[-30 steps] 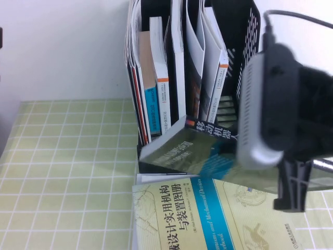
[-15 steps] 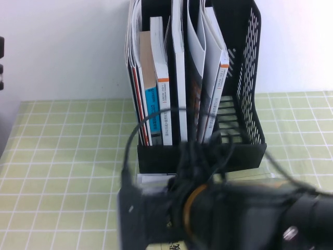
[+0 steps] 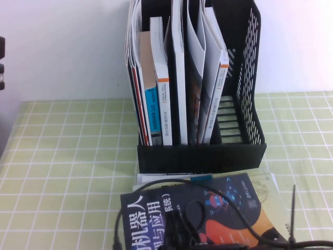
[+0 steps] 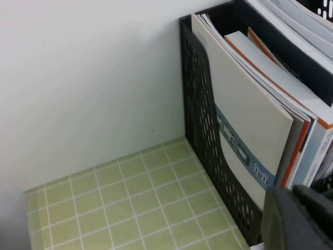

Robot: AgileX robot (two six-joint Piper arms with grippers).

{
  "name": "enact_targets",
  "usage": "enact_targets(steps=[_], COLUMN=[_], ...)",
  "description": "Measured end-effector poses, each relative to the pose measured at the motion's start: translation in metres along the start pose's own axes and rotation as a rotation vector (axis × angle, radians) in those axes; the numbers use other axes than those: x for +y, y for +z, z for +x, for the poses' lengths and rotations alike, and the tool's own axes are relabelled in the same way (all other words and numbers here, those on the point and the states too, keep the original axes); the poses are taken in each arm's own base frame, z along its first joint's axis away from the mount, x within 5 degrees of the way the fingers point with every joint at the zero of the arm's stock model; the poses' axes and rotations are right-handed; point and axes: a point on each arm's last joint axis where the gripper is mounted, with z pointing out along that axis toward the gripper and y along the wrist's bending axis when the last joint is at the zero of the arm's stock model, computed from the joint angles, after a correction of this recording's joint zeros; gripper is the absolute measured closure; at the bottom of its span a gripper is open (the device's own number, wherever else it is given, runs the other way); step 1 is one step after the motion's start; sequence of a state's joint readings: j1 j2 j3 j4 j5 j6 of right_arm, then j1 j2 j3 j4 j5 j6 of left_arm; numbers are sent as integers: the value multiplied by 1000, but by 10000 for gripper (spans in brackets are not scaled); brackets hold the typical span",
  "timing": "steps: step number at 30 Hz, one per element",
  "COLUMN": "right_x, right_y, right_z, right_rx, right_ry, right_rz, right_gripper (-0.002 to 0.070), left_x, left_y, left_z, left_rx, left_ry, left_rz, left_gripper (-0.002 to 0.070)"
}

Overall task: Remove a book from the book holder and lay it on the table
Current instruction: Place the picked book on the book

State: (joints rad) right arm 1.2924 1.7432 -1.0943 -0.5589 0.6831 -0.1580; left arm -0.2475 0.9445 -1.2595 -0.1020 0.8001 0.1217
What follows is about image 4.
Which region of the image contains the thick plain white book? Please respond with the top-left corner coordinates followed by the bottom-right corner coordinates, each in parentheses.
top-left (246, 0), bottom-right (333, 62)

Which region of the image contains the white book orange stripe spine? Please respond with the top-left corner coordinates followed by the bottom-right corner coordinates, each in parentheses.
top-left (247, 26), bottom-right (333, 189)

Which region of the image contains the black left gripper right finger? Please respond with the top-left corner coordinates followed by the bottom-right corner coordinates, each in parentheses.
top-left (293, 184), bottom-right (333, 250)

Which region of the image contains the thin orange spine magazine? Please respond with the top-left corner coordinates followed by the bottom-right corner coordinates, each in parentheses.
top-left (200, 13), bottom-right (312, 189)

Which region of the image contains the green checkered tablecloth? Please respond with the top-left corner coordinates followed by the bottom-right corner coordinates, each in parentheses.
top-left (23, 137), bottom-right (250, 250)

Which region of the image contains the blue spine book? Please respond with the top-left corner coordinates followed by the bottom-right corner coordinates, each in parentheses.
top-left (224, 30), bottom-right (319, 189)

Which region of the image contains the black perforated plastic book holder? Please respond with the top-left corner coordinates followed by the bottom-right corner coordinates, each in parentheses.
top-left (179, 0), bottom-right (333, 247)

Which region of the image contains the beige booklet with blue band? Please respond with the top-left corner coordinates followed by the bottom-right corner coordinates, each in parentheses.
top-left (191, 13), bottom-right (294, 212)

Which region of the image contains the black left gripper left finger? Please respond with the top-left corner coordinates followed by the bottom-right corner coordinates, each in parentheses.
top-left (261, 186), bottom-right (317, 250)

